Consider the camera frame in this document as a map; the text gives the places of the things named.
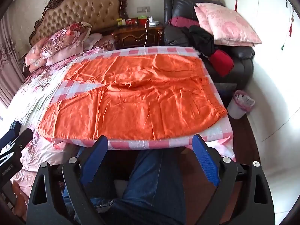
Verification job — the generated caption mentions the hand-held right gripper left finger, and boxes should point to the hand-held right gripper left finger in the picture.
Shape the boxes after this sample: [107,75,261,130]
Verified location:
[26,135,118,225]

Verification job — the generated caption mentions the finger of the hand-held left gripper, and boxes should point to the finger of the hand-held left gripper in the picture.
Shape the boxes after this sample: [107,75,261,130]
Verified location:
[0,121,22,149]

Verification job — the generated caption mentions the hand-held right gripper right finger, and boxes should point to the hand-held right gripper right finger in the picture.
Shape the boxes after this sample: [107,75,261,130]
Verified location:
[192,133,276,225]

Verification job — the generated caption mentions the orange towel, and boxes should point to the orange towel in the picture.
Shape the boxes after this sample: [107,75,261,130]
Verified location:
[37,53,228,141]

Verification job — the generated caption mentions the person's left hand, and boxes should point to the person's left hand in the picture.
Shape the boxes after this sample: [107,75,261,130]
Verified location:
[10,179,27,217]

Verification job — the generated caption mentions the floral bed sheet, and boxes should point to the floral bed sheet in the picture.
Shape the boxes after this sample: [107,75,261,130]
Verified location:
[0,48,113,216]

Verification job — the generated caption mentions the person's blue jeans leg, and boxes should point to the person's blue jeans leg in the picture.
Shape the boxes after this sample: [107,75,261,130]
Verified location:
[62,149,188,225]

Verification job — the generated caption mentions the pink white checked cloth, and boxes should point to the pink white checked cloth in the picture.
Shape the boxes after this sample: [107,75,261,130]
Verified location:
[46,46,236,162]

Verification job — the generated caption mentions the white trash bin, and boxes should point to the white trash bin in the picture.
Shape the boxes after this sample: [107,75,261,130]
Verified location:
[227,90,255,119]

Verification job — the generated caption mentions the pink patterned curtain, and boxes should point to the pink patterned curtain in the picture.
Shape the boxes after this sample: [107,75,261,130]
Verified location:
[0,12,26,108]

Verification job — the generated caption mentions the floral pink pillows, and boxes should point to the floral pink pillows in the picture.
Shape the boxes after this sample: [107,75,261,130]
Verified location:
[25,37,80,72]

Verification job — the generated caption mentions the black leather armchair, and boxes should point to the black leather armchair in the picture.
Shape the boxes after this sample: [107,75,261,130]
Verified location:
[163,0,255,89]

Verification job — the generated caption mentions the red cloth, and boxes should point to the red cloth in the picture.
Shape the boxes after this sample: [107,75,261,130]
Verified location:
[209,49,234,77]

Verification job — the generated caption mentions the floral folded quilt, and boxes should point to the floral folded quilt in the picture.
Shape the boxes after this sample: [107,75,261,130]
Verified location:
[40,22,92,59]

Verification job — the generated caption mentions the maroon floral pillow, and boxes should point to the maroon floral pillow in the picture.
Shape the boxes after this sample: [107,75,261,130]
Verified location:
[83,33,116,51]

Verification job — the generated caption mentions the black clothes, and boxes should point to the black clothes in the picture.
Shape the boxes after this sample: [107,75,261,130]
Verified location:
[180,25,215,57]

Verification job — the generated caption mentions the carved wooden nightstand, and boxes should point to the carved wooden nightstand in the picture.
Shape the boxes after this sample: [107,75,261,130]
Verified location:
[111,25,164,48]

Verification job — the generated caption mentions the pink cloth on chair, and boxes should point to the pink cloth on chair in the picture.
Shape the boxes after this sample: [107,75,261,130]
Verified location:
[194,3,262,47]

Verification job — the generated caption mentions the maroon cushion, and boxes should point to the maroon cushion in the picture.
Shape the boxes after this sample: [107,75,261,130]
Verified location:
[169,16,200,29]

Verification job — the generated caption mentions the tufted carved headboard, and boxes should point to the tufted carved headboard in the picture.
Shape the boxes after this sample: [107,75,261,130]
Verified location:
[28,0,128,47]

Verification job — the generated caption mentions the white charging cable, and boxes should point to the white charging cable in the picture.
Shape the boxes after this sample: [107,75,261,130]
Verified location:
[144,16,153,48]

